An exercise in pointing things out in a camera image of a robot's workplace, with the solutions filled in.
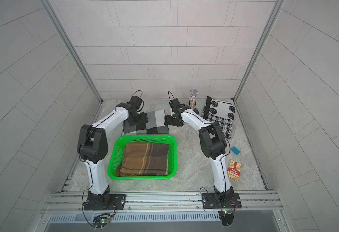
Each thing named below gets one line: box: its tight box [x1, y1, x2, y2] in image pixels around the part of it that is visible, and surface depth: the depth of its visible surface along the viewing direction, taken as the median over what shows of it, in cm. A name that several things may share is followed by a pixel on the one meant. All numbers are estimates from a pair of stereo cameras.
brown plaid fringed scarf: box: [116, 142, 170, 177], surface depth 82 cm
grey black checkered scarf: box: [122, 109, 170, 135], surface depth 98 cm
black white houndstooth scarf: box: [201, 95, 236, 139], surface depth 107 cm
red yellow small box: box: [227, 159, 242, 182], surface depth 82 cm
